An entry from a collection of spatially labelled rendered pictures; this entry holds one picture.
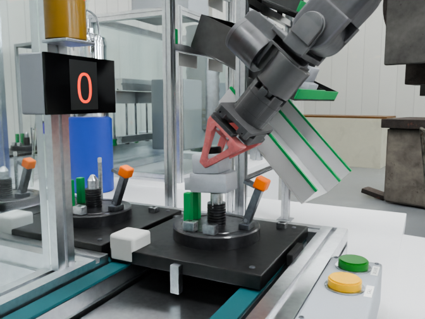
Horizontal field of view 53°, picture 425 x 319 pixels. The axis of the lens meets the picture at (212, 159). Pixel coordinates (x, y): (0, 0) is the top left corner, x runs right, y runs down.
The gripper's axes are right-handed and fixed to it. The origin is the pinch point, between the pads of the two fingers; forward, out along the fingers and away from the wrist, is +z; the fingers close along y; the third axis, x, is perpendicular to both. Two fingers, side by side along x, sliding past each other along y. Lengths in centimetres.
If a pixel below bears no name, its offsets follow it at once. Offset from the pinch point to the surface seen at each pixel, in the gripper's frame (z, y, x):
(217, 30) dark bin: -10.7, -23.6, -23.7
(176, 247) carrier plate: 10.7, 7.7, 6.6
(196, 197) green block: 7.4, -1.0, 1.9
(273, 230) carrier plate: 4.1, -7.3, 14.1
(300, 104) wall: 187, -1071, -204
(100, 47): 28, -59, -73
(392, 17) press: -63, -433, -69
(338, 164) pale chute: -2.1, -47.9, 12.5
